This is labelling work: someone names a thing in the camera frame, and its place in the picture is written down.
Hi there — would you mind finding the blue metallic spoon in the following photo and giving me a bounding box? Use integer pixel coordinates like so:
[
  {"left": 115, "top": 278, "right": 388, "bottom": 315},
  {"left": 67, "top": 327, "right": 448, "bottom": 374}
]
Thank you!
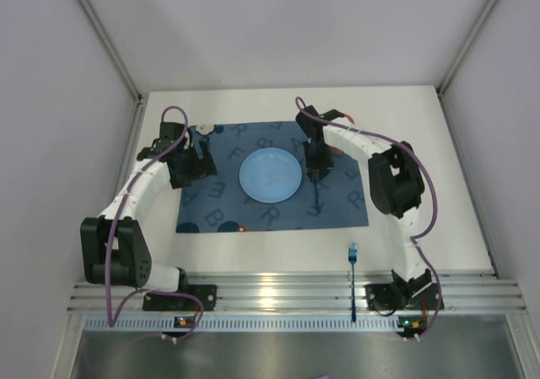
[{"left": 312, "top": 171, "right": 322, "bottom": 214}]

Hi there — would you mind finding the blue letter-print placemat cloth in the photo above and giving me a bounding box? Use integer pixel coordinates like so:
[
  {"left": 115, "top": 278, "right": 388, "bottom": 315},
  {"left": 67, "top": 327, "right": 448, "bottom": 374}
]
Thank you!
[{"left": 175, "top": 121, "right": 369, "bottom": 234}]

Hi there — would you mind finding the light blue plate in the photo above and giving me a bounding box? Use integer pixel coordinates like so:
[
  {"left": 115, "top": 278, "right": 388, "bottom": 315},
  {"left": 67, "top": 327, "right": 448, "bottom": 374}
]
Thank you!
[{"left": 239, "top": 148, "right": 303, "bottom": 203}]

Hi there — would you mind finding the blue metallic fork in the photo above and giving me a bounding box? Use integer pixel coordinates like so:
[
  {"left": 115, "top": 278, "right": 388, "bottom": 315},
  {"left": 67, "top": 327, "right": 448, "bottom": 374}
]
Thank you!
[{"left": 348, "top": 242, "right": 358, "bottom": 322}]

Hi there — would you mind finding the orange plastic cup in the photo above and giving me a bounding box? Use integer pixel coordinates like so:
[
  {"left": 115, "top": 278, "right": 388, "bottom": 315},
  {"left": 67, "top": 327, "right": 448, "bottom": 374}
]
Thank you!
[{"left": 343, "top": 113, "right": 355, "bottom": 124}]

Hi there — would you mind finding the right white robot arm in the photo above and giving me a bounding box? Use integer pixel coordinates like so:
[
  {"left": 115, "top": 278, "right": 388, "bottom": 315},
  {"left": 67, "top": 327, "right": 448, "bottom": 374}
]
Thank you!
[{"left": 295, "top": 97, "right": 436, "bottom": 311}]

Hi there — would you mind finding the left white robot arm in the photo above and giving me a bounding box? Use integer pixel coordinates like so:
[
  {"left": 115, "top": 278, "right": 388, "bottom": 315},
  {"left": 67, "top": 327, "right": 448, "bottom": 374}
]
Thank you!
[{"left": 80, "top": 122, "right": 217, "bottom": 292}]

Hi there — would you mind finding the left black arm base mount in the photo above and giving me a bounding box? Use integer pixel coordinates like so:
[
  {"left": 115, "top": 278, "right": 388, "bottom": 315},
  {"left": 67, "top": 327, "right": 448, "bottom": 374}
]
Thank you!
[{"left": 143, "top": 284, "right": 218, "bottom": 311}]

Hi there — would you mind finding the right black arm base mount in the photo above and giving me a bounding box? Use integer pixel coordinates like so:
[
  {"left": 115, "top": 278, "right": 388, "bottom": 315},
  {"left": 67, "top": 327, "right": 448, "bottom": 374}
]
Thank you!
[{"left": 365, "top": 283, "right": 441, "bottom": 314}]

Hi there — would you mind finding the perforated cable duct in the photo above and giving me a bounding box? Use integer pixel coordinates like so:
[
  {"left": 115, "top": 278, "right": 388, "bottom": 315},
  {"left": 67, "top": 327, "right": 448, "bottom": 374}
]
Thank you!
[{"left": 84, "top": 313, "right": 424, "bottom": 333}]

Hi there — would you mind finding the aluminium rail frame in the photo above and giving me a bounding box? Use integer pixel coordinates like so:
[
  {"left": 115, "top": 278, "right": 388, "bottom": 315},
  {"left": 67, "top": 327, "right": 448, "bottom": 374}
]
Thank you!
[{"left": 67, "top": 270, "right": 524, "bottom": 312}]

